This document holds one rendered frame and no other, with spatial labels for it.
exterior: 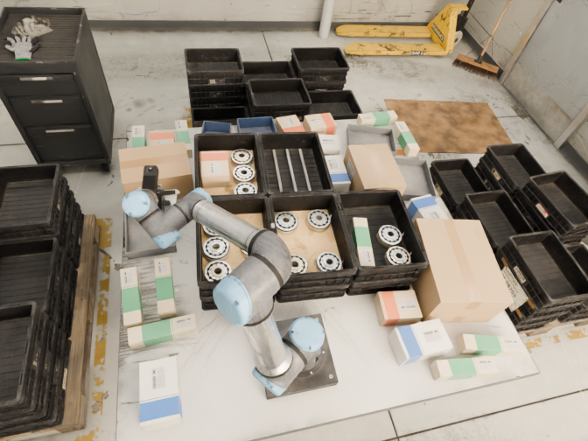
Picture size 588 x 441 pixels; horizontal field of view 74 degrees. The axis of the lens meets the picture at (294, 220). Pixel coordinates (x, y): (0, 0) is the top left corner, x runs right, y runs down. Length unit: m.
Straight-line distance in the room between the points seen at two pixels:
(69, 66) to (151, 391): 1.80
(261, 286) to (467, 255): 1.06
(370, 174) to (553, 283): 1.18
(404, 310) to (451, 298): 0.19
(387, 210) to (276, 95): 1.42
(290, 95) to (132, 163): 1.43
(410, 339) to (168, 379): 0.89
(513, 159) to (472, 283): 1.74
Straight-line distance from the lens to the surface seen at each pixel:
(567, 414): 2.87
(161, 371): 1.48
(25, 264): 2.35
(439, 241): 1.77
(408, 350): 1.60
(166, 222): 1.23
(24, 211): 2.41
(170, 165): 1.89
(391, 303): 1.68
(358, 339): 1.65
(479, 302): 1.69
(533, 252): 2.60
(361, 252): 1.62
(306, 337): 1.32
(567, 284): 2.60
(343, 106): 3.16
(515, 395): 2.72
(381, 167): 2.01
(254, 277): 0.95
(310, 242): 1.66
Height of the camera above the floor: 2.19
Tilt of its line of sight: 52 degrees down
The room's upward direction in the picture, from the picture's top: 11 degrees clockwise
